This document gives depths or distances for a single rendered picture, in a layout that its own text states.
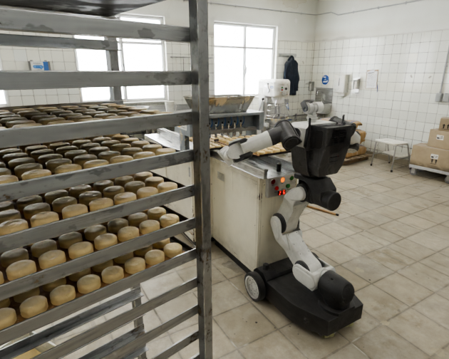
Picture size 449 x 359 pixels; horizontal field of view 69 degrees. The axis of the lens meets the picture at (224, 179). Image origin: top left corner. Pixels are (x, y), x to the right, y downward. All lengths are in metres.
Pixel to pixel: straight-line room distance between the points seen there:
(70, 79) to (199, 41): 0.28
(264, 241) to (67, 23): 2.02
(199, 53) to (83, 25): 0.23
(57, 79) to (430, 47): 5.88
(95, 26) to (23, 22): 0.11
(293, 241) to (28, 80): 1.94
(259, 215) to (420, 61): 4.54
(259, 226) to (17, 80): 1.93
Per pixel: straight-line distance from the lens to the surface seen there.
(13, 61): 5.45
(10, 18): 0.65
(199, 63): 0.76
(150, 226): 0.84
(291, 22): 7.29
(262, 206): 2.30
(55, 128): 0.66
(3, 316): 0.82
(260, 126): 2.98
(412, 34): 6.40
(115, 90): 1.15
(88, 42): 1.13
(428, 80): 6.19
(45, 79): 0.65
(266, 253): 2.49
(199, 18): 0.77
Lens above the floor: 1.51
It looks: 18 degrees down
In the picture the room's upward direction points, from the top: straight up
